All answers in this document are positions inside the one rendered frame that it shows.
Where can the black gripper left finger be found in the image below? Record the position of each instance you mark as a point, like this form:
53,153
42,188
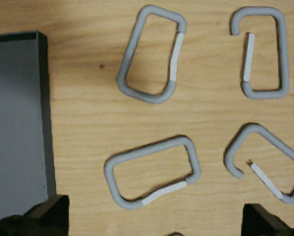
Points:
53,214

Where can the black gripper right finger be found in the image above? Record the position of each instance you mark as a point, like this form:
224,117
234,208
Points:
257,221

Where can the grey tray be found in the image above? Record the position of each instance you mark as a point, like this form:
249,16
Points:
26,172

